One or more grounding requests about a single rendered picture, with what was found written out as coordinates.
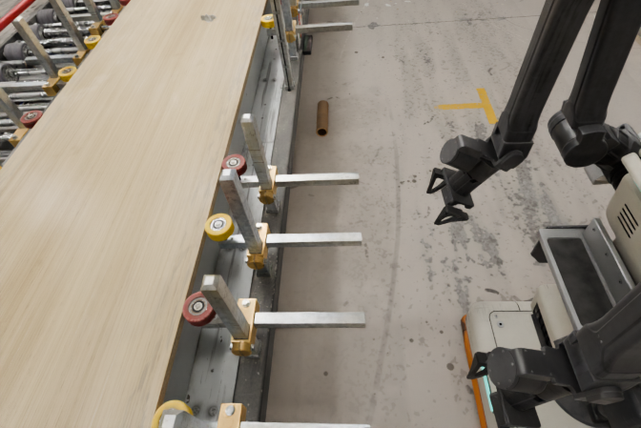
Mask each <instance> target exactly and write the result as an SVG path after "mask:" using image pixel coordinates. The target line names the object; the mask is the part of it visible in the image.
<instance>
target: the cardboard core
mask: <svg viewBox="0 0 641 428"><path fill-rule="evenodd" d="M316 134H317V135H318V136H326V135H327V134H328V102H327V101H325V100H322V101H320V102H319V103H318V113H317V129H316Z"/></svg>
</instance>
